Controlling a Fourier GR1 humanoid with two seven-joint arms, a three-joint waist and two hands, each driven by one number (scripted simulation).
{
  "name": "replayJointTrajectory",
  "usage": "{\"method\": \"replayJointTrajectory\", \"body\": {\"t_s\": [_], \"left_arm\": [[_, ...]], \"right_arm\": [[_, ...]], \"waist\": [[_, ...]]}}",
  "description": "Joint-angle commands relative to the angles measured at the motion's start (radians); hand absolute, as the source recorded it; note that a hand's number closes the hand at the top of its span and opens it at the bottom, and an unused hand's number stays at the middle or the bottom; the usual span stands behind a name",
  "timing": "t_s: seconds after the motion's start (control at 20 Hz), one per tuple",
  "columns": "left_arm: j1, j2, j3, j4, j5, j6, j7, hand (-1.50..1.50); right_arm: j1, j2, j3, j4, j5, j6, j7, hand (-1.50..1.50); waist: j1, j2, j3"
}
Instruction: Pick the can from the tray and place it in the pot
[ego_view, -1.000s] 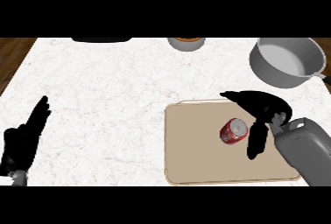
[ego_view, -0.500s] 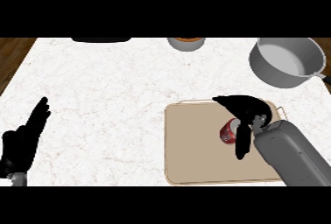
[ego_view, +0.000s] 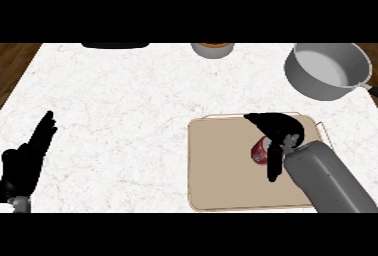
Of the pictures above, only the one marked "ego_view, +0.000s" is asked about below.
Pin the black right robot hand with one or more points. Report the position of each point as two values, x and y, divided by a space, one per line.
281 128

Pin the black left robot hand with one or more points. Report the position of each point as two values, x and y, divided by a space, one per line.
30 156

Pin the red can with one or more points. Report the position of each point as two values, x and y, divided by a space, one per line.
258 152

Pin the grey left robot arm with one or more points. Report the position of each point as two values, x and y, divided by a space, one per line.
21 204

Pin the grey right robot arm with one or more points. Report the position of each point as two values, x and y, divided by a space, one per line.
326 181

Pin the beige tray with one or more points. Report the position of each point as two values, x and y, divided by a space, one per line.
226 170

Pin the grey metal pot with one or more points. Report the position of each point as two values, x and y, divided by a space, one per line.
325 71

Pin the grey cup with orange top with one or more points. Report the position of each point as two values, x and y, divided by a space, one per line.
213 50

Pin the black flat appliance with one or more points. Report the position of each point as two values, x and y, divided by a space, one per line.
115 45

